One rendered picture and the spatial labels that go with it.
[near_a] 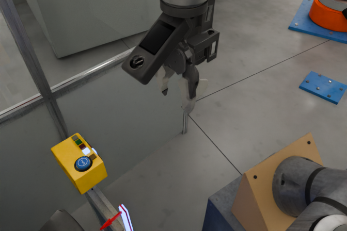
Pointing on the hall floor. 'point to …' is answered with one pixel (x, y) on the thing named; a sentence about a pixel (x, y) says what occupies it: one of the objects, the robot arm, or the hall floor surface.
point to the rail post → (97, 214)
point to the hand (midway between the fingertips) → (173, 101)
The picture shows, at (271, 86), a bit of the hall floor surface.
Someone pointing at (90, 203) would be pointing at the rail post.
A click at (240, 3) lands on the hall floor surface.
